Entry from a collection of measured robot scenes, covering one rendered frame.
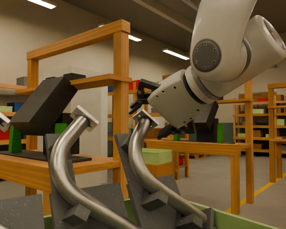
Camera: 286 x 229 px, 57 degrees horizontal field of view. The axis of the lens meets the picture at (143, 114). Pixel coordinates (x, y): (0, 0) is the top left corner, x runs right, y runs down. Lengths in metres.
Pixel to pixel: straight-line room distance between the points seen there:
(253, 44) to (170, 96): 0.18
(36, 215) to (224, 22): 0.43
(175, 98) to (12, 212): 0.35
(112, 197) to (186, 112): 0.23
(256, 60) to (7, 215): 0.47
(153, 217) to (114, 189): 0.10
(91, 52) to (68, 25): 1.01
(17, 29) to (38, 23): 0.63
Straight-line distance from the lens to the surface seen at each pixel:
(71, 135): 0.52
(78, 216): 0.48
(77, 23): 8.37
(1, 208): 0.51
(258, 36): 0.45
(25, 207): 0.51
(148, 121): 0.63
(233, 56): 0.40
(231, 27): 0.40
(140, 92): 0.56
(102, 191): 0.57
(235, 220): 0.64
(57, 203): 0.53
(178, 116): 0.56
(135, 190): 0.59
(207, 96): 0.50
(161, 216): 0.63
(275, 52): 0.46
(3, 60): 6.97
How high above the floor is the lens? 1.16
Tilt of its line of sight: 2 degrees up
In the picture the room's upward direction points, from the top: straight up
